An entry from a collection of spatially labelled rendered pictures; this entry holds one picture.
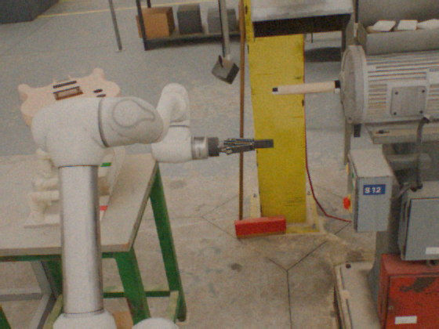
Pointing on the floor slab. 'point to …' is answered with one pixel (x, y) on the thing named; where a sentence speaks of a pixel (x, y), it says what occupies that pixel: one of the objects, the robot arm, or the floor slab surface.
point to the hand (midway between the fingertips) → (263, 143)
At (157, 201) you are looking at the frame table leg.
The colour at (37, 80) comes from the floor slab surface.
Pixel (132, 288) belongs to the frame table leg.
